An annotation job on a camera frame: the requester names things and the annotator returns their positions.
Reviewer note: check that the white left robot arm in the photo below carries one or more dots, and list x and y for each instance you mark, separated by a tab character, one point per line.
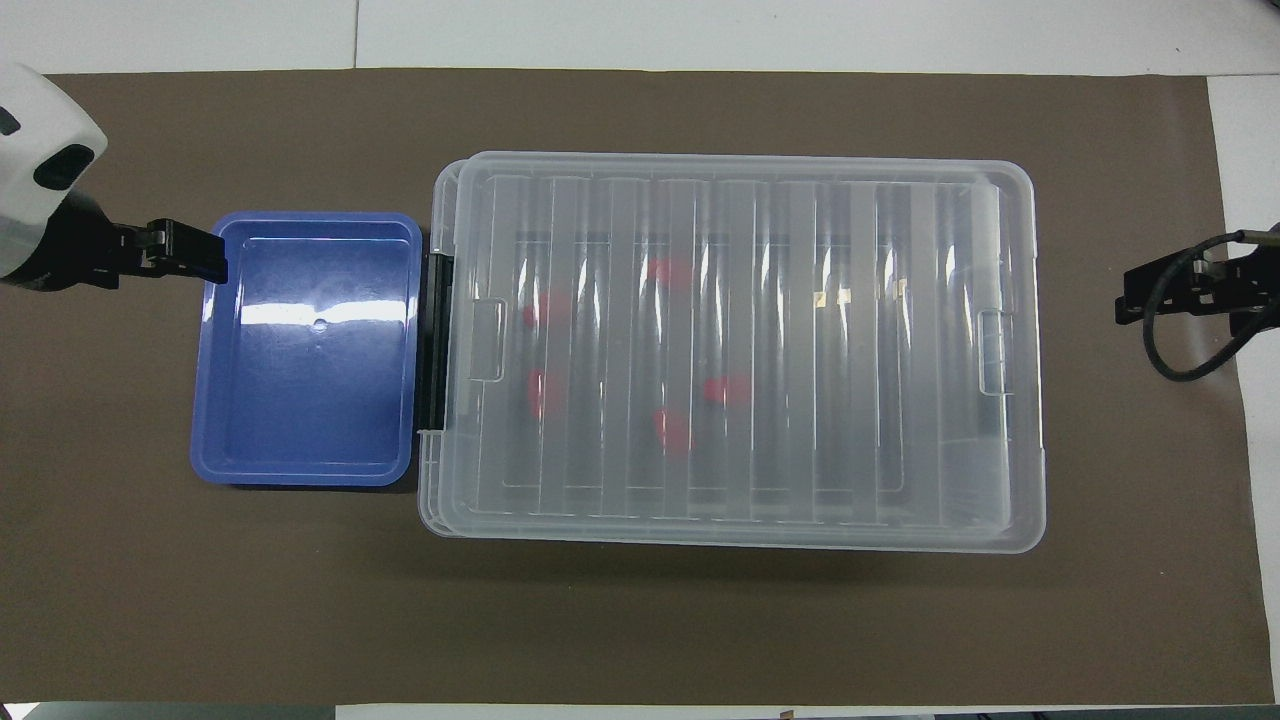
55	110

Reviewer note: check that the red plastic block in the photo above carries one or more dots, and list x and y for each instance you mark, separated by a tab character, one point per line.
668	270
727	390
547	310
672	430
540	392

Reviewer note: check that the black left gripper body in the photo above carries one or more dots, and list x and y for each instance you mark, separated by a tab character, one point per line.
90	250

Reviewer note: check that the blue plastic tray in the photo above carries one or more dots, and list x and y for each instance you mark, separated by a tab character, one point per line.
300	400

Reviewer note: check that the clear plastic storage box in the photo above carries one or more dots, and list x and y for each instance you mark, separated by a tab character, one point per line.
432	470

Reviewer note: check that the brown table mat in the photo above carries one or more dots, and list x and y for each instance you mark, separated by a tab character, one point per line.
640	620

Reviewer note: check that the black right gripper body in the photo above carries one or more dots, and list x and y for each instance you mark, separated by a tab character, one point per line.
1255	300

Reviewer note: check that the clear ribbed box lid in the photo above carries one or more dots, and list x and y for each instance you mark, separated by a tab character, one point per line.
900	450

